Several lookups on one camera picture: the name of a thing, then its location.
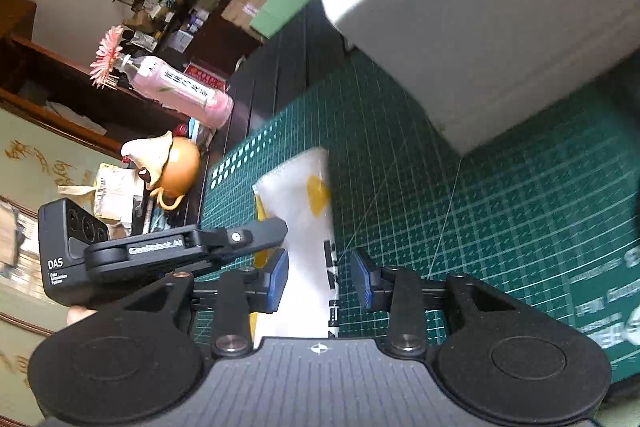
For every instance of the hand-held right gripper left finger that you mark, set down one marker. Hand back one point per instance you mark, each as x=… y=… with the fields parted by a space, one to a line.
x=277 y=279

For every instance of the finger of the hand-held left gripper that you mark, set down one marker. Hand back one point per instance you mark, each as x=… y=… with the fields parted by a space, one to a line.
x=267 y=232

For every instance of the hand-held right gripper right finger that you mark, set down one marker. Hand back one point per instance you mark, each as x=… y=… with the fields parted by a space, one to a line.
x=361 y=279

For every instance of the white and yellow shopping bag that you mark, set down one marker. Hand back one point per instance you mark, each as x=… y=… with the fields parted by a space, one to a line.
x=305 y=232

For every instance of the person's left hand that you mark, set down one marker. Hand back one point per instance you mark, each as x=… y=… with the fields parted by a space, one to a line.
x=80 y=316

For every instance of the orange bird toy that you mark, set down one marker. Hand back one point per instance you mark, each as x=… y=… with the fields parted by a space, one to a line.
x=177 y=169

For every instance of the green cutting mat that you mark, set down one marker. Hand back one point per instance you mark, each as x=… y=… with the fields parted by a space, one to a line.
x=500 y=217

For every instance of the pink drink bottle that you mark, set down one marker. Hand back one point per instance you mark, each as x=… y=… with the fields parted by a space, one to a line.
x=185 y=94

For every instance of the red sign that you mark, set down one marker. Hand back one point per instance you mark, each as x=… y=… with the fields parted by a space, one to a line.
x=205 y=77

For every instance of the pink flower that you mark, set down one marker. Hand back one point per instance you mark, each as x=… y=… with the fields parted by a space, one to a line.
x=106 y=57

